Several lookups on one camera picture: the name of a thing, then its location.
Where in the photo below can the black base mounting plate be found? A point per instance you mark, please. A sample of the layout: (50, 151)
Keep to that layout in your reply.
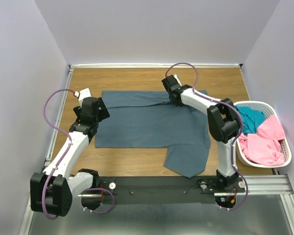
(161, 190)

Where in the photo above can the teal t-shirt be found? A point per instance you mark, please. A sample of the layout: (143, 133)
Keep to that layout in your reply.
(252, 119)

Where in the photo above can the white plastic laundry basket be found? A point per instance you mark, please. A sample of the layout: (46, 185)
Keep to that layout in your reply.
(268, 111)

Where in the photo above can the grey-blue t-shirt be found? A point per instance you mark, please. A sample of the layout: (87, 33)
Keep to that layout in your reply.
(147, 119)

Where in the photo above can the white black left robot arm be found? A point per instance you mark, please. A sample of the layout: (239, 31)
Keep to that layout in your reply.
(52, 191)

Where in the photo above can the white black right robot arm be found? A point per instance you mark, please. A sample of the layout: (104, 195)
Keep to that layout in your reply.
(224, 125)

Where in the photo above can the pink t-shirt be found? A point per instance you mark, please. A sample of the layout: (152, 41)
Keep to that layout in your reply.
(264, 146)

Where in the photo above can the aluminium front rail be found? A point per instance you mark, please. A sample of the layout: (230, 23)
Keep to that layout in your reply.
(269, 185)

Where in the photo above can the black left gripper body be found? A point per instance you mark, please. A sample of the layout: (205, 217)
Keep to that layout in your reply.
(103, 113)

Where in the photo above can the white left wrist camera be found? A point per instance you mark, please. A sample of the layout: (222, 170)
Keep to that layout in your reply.
(85, 93)

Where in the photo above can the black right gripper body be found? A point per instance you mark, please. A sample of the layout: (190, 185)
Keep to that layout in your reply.
(175, 103)

